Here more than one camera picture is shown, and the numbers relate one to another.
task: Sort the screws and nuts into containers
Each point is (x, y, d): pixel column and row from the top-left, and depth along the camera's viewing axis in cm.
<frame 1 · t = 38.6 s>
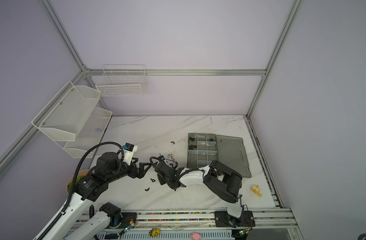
left hand: (142, 163, 72), fingers open
right hand: (159, 174, 88), fingers closed
grey plastic organizer box: (203, 148, 103), on the table
black hex bolt: (192, 139, 106), point 2 cm above the table
black hex bolt 2: (192, 147, 102), point 2 cm above the table
black hex nut: (211, 139, 106), point 2 cm above the table
black wing nut: (152, 180, 88), on the table
black wing nut 2: (147, 189, 85), on the table
small dark metal piece: (173, 142, 106), on the table
yellow toy figure: (256, 190, 81), point 5 cm above the table

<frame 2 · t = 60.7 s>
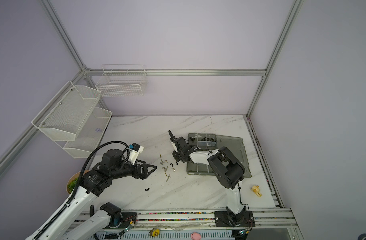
left hand: (148, 167, 71), fingers open
right hand: (176, 151, 97), fingers open
brass screw: (168, 176, 90), on the table
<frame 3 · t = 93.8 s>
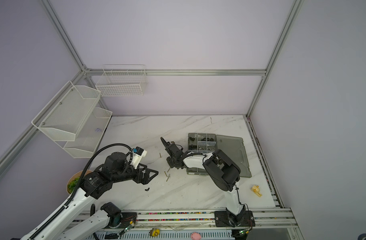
left hand: (150, 171, 70), fingers open
right hand: (170, 158, 96), fingers open
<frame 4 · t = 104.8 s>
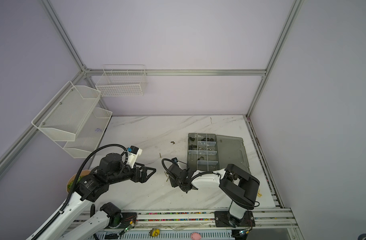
left hand: (147, 169, 69), fingers open
right hand: (173, 177, 87), fingers open
